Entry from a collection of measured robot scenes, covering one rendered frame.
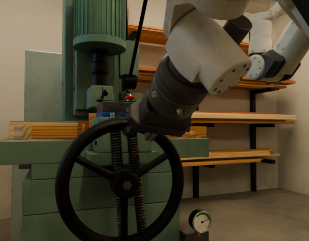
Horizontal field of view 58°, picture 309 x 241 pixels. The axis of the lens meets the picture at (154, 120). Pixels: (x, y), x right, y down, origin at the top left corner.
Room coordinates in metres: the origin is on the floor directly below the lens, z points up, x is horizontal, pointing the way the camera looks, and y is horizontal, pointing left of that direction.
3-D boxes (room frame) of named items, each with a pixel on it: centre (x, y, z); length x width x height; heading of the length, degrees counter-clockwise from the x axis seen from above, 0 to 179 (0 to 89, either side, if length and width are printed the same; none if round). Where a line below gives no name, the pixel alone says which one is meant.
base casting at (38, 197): (1.05, 0.23, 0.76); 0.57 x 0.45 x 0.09; 20
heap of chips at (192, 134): (0.95, -0.10, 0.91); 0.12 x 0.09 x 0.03; 20
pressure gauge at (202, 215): (0.83, -0.13, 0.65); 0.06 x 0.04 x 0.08; 110
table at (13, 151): (0.85, 0.12, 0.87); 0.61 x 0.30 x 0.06; 110
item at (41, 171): (0.88, 0.16, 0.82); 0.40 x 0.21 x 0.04; 110
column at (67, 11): (1.21, 0.29, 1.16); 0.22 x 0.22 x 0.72; 20
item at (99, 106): (0.77, 0.09, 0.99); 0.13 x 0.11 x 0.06; 110
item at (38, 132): (0.97, 0.10, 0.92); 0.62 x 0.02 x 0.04; 110
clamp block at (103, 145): (0.77, 0.09, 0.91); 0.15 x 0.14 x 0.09; 110
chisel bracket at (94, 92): (0.96, 0.19, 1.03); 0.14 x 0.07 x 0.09; 20
